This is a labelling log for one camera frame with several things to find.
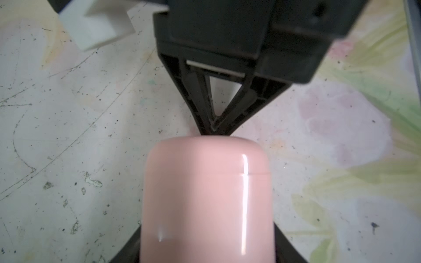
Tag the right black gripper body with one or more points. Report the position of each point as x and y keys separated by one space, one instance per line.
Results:
x=278 y=40

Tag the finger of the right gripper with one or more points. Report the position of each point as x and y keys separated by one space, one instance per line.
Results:
x=194 y=87
x=256 y=92

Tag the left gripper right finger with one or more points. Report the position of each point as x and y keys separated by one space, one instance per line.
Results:
x=285 y=251

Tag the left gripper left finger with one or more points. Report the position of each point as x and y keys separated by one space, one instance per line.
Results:
x=130 y=252

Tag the aluminium mounting rail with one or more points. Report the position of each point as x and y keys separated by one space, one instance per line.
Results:
x=413 y=17

